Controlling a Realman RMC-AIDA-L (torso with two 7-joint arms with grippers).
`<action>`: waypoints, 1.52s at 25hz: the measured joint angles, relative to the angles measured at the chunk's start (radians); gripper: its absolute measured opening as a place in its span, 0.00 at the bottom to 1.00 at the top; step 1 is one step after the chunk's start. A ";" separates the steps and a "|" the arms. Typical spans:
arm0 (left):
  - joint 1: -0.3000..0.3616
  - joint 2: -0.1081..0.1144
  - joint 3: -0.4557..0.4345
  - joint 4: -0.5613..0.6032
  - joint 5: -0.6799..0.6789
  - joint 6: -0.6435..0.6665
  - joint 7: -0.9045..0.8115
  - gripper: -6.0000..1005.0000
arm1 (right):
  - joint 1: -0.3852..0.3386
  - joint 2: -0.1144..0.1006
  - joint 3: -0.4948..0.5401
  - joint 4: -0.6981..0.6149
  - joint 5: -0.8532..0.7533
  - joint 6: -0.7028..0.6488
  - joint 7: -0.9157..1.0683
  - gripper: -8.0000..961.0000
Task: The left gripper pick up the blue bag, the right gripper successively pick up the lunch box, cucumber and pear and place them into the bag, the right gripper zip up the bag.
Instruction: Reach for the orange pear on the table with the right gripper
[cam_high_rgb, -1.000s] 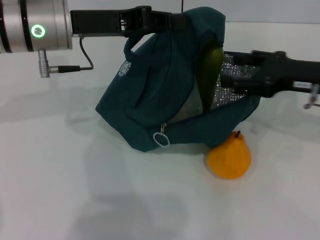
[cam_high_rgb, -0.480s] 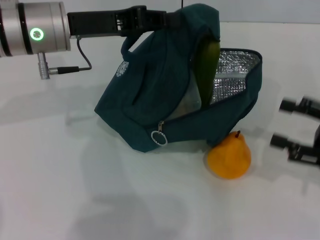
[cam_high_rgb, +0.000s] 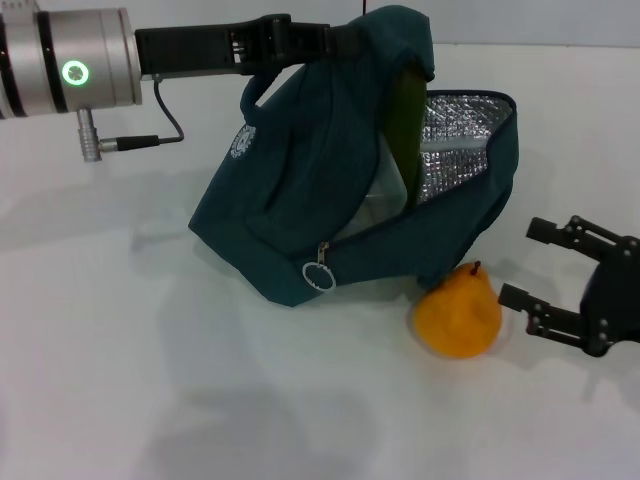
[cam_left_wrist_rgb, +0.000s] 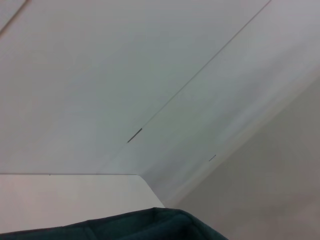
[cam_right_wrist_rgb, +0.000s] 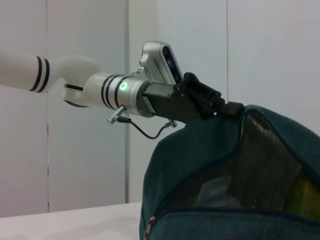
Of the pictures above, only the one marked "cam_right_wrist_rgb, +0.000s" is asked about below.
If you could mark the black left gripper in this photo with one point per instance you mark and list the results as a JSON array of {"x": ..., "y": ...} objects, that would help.
[{"x": 175, "y": 105}]

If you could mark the dark teal insulated lunch bag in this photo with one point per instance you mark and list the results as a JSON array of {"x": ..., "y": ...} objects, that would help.
[{"x": 200, "y": 155}]

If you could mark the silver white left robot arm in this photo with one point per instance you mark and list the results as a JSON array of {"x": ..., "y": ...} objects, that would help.
[{"x": 100, "y": 90}]

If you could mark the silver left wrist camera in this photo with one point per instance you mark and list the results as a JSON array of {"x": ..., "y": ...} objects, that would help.
[{"x": 155, "y": 62}]

